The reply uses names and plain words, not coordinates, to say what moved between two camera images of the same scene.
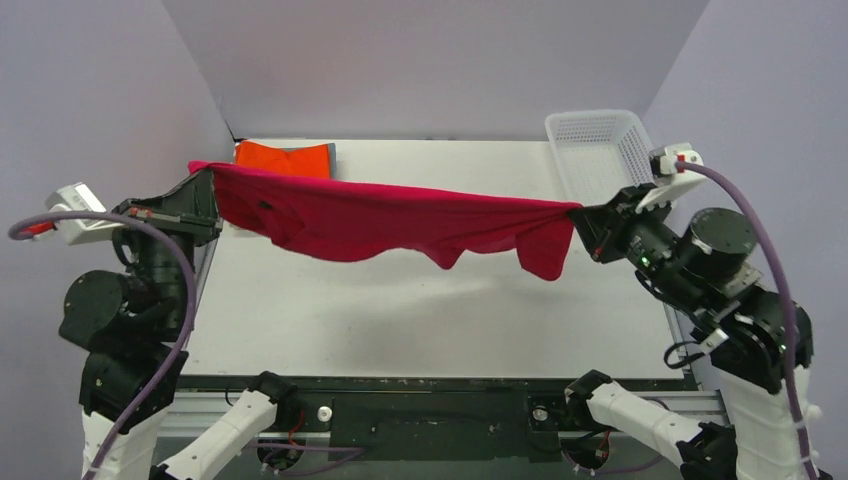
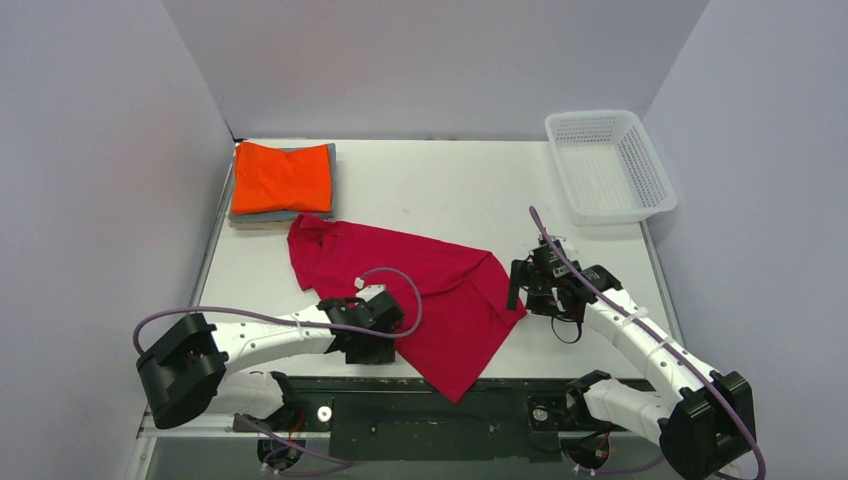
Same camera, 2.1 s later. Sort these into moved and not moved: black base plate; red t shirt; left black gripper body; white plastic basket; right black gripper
Moved: red t shirt; right black gripper; left black gripper body
Not moved: black base plate; white plastic basket
